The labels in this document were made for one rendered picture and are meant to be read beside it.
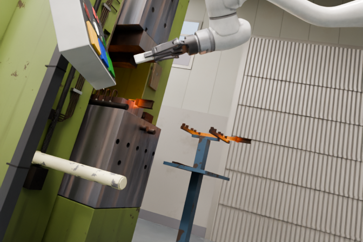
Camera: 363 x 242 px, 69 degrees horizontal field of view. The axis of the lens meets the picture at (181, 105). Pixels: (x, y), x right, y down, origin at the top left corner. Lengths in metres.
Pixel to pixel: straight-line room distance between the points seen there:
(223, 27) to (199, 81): 3.05
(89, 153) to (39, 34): 0.59
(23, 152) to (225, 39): 0.75
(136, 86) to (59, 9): 1.04
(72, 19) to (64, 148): 0.69
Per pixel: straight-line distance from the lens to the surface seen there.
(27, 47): 1.42
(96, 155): 1.30
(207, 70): 4.08
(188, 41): 1.00
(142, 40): 1.46
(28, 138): 0.91
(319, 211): 3.80
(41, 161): 1.17
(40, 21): 1.45
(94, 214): 1.28
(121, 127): 1.27
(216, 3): 1.00
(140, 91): 1.75
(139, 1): 1.53
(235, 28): 1.02
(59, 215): 1.40
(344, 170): 3.90
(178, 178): 3.77
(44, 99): 0.92
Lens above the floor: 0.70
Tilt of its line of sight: 14 degrees up
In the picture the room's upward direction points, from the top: 14 degrees clockwise
